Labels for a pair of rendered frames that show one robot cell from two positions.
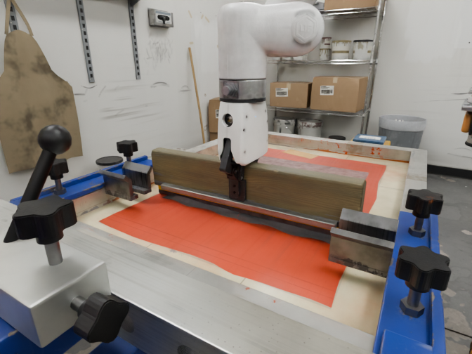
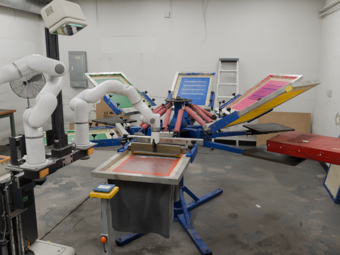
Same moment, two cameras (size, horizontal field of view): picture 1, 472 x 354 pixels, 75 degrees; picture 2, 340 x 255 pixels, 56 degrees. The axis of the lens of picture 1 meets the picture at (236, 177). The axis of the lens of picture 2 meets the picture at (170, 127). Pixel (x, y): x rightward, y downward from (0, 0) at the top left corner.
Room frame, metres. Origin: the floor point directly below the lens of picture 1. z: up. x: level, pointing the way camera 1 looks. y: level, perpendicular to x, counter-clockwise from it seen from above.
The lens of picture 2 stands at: (2.90, -0.63, 1.70)
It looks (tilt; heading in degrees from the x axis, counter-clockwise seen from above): 12 degrees down; 163
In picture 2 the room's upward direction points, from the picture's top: straight up
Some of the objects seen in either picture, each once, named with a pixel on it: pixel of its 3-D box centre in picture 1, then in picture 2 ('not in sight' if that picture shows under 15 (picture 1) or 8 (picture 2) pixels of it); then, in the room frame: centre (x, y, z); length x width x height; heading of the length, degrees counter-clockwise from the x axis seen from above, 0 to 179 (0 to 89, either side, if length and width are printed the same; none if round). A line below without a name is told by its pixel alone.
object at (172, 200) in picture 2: not in sight; (175, 194); (0.80, 0.06, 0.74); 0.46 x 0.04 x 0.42; 150
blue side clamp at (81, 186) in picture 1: (100, 191); (192, 153); (0.58, 0.27, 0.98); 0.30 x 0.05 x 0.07; 150
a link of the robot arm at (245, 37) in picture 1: (268, 41); (150, 120); (0.51, -0.05, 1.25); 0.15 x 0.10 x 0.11; 106
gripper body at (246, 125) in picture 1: (242, 126); (155, 136); (0.51, -0.01, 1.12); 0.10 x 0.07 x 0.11; 150
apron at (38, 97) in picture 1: (33, 87); not in sight; (2.10, 1.33, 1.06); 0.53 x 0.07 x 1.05; 150
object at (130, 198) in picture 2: not in sight; (138, 205); (0.90, -0.23, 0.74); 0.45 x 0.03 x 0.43; 60
